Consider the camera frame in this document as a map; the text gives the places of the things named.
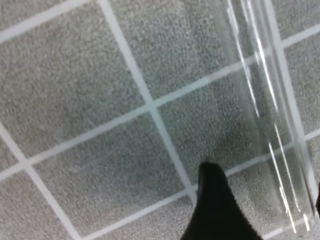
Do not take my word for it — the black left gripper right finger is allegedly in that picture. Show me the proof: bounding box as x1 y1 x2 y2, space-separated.
315 184 320 213

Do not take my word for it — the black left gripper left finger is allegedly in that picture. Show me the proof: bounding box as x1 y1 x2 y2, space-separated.
181 162 262 240

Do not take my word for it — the clear glass test tube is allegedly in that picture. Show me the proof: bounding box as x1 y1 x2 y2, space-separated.
223 0 317 240

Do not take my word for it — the grey white-checked tablecloth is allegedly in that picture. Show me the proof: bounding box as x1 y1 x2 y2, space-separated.
0 0 320 240

